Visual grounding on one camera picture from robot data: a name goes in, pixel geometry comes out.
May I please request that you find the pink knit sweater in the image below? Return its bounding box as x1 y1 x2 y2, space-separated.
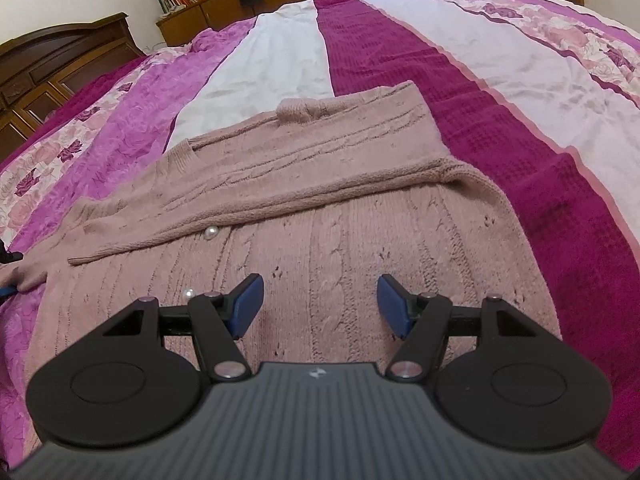
0 81 563 456

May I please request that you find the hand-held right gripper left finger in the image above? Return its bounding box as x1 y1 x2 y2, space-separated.
102 273 264 381

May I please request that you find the wooden headboard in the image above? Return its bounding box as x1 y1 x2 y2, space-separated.
0 12 146 148

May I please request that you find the pink floral bedspread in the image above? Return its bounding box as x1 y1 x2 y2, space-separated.
0 0 640 480

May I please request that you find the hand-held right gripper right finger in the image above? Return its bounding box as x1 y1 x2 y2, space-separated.
377 274 543 380

